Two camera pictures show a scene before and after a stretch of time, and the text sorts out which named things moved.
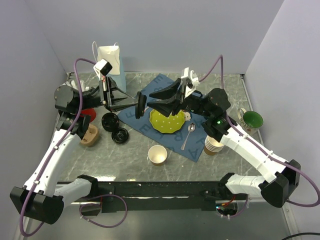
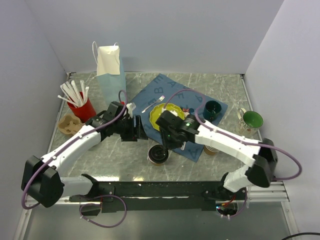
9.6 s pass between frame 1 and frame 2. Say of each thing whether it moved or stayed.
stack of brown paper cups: stayed
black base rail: stayed
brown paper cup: stayed
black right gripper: moved
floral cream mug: stayed
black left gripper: moved
